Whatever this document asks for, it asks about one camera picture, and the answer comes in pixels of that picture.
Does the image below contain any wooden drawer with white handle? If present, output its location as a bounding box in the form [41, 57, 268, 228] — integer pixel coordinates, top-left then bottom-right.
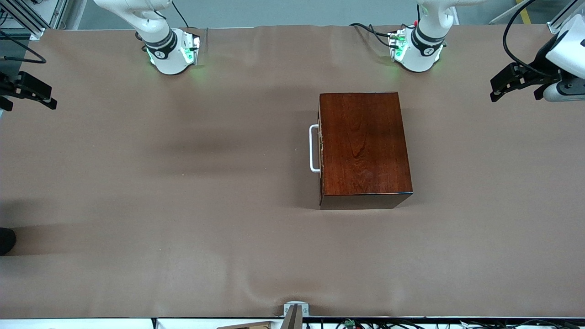
[309, 107, 326, 206]

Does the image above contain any black round object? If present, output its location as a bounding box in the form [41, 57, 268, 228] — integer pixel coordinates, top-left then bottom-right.
[0, 228, 17, 256]

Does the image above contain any dark red wooden cabinet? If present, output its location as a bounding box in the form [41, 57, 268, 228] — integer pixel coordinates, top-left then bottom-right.
[318, 92, 414, 211]

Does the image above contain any brown table cover sheet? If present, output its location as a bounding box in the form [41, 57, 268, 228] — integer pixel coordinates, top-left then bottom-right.
[0, 24, 585, 319]

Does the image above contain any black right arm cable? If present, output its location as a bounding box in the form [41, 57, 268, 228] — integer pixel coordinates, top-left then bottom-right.
[0, 30, 47, 64]

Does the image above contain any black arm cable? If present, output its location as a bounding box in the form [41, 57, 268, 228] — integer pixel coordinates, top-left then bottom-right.
[0, 30, 47, 64]
[502, 0, 556, 78]

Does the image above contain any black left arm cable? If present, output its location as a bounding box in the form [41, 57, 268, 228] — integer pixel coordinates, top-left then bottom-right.
[502, 0, 556, 78]

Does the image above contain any aluminium frame profile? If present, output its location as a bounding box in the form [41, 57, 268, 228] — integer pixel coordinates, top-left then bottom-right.
[546, 0, 585, 35]
[0, 0, 69, 42]

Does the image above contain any black base cable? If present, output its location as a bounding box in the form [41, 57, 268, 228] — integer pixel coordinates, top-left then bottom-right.
[349, 5, 421, 50]
[171, 0, 191, 30]

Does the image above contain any grey metal clamp bracket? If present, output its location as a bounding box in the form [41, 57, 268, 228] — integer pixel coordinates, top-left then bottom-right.
[283, 302, 310, 317]

